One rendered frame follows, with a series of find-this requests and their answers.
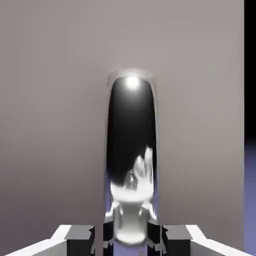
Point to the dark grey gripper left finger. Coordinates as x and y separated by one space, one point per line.
78 240

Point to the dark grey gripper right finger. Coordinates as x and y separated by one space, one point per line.
178 240

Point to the grey cabinet door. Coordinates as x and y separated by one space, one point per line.
50 110

